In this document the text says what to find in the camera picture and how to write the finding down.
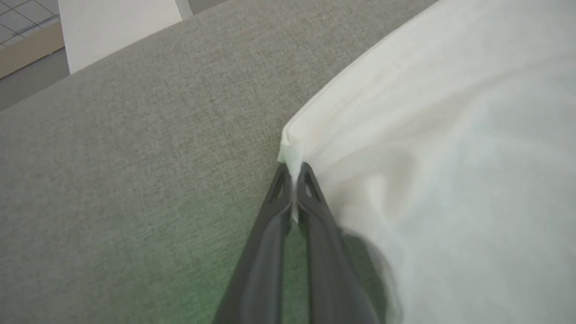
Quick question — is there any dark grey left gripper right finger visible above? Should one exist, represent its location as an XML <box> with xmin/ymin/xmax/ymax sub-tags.
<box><xmin>297</xmin><ymin>162</ymin><xmax>379</xmax><ymax>324</ymax></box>

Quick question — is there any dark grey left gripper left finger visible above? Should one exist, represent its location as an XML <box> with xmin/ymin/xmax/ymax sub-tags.
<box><xmin>211</xmin><ymin>163</ymin><xmax>293</xmax><ymax>324</ymax></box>

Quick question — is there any grey fabric sofa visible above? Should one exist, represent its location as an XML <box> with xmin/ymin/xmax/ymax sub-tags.
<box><xmin>0</xmin><ymin>0</ymin><xmax>439</xmax><ymax>324</ymax></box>

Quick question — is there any white and blue garment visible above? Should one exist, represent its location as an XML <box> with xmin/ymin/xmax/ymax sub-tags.
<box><xmin>277</xmin><ymin>0</ymin><xmax>576</xmax><ymax>324</ymax></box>

